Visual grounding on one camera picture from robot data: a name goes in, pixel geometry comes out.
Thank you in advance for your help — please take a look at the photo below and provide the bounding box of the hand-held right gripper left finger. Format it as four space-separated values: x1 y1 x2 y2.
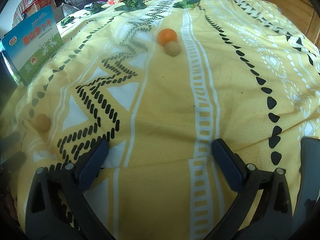
25 139 113 240

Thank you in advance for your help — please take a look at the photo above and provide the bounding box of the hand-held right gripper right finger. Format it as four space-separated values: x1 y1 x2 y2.
212 138 293 240

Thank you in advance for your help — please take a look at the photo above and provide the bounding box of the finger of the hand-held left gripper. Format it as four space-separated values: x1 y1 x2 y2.
0 131 21 153
0 152 27 179

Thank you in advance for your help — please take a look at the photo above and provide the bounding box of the brown round fruit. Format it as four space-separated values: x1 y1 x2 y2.
163 41 180 57
32 113 51 131

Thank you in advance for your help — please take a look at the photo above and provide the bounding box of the large orange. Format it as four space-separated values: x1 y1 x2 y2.
157 28 177 46

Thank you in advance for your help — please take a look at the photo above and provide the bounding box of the yellow patterned blanket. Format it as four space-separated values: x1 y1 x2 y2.
0 0 320 240

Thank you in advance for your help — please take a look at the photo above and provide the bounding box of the blue green cardboard box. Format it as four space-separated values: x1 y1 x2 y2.
1 4 63 87

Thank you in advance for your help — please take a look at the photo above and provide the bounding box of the green bok choy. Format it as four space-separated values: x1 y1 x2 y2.
114 0 148 12
84 2 107 13
60 16 75 27
173 0 202 9

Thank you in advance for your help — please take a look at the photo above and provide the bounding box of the pile of cardboard boxes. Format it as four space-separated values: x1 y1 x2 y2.
12 0 70 30

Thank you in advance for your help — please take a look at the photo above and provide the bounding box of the wooden headboard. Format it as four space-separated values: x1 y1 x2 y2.
261 0 320 48

